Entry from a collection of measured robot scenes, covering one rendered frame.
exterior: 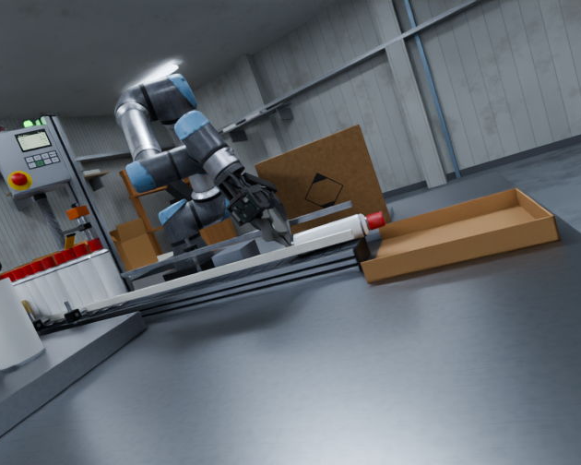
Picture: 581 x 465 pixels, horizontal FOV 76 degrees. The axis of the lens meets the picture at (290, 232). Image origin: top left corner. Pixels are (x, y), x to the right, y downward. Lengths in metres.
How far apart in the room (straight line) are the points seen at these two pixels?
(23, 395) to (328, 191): 0.78
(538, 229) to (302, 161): 0.58
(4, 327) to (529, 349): 0.95
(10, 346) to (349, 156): 0.89
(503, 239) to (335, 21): 6.99
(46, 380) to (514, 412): 0.75
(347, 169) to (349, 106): 6.29
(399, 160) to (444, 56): 1.76
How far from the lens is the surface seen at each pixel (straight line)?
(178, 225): 1.39
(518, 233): 0.66
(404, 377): 0.42
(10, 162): 1.39
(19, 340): 1.02
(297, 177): 1.01
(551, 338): 0.44
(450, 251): 0.66
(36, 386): 0.85
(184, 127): 0.86
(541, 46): 6.97
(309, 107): 7.58
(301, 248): 0.79
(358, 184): 1.01
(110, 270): 1.18
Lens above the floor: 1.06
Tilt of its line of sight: 8 degrees down
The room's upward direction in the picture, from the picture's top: 21 degrees counter-clockwise
